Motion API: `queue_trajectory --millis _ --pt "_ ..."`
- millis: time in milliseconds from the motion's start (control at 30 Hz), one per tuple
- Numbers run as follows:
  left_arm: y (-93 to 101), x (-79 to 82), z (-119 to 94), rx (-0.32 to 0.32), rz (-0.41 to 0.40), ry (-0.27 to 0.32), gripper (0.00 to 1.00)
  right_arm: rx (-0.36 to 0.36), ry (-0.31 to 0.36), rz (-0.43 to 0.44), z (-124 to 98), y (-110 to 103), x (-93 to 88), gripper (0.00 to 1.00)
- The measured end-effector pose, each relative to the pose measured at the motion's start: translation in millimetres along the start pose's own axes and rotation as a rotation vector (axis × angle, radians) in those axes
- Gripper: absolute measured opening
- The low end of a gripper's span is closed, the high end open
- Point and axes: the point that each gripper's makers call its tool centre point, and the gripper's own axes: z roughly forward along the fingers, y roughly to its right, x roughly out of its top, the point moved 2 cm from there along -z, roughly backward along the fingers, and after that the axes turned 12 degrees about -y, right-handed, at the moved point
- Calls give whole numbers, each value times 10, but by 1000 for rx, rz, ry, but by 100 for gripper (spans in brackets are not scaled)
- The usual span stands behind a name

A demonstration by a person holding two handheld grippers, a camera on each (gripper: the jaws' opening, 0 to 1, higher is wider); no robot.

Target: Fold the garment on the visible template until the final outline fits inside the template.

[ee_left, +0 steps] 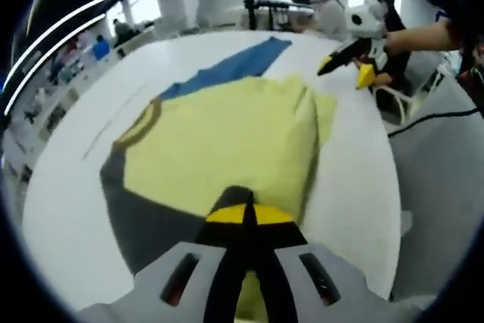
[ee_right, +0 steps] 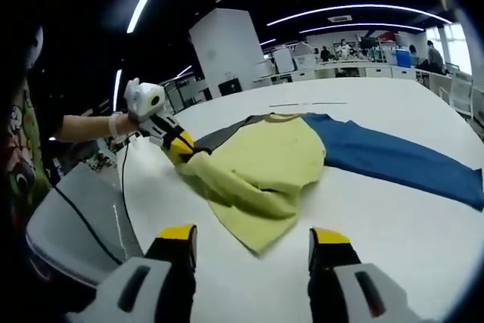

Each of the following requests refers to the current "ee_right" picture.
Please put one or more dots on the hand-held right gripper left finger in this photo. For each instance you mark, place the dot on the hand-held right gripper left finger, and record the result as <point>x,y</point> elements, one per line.
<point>128,292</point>

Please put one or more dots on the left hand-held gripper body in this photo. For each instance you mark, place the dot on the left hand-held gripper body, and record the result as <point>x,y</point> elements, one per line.
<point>145,100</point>

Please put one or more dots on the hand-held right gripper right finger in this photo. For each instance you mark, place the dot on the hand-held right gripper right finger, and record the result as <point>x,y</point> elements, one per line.
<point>378,292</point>

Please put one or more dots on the yellow blue grey garment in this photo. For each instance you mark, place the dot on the yellow blue grey garment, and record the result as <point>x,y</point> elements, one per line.
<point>276,156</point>

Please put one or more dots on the person's left hand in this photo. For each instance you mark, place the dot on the person's left hand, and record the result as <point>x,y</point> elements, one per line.
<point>125,124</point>

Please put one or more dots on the black framed glass partition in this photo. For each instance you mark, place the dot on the black framed glass partition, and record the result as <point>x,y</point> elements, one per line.
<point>185,92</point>

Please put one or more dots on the black square cabinet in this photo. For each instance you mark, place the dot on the black square cabinet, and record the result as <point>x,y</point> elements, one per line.
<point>230,87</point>

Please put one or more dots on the white worn device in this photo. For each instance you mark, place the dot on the white worn device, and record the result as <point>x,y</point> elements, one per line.
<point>36,48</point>

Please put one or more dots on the white tall cabinet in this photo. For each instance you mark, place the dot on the white tall cabinet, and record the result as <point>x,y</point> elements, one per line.
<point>283,61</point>

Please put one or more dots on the person's torso in printed shirt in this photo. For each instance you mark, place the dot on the person's torso in printed shirt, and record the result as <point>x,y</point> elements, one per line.
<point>22,130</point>

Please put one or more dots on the white cabinet counter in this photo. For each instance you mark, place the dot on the white cabinet counter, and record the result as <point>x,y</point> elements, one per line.
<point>340,69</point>

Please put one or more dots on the ceiling air vent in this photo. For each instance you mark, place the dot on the ceiling air vent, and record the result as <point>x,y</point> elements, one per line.
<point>340,18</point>

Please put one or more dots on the short curved ceiling light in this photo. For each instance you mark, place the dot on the short curved ceiling light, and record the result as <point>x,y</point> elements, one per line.
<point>363,26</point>

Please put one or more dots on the long curved ceiling light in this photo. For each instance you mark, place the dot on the long curved ceiling light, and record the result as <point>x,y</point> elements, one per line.
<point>359,8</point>

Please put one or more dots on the red blue wall graphic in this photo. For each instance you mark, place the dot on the red blue wall graphic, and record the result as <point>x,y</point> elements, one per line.
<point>387,36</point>

